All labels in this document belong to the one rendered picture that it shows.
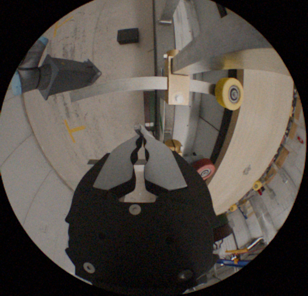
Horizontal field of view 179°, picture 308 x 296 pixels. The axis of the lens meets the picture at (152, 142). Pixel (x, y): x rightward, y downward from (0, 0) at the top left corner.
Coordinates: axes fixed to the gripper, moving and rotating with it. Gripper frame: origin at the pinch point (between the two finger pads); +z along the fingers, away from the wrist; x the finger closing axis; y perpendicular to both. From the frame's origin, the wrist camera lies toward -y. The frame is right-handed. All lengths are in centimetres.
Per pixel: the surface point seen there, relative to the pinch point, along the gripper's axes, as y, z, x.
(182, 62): -10.0, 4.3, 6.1
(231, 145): 7.7, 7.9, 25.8
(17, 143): 21, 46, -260
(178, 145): 9.6, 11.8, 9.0
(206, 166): 14.8, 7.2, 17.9
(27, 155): 56, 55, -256
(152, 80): -7.5, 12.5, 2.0
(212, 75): -13.7, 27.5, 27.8
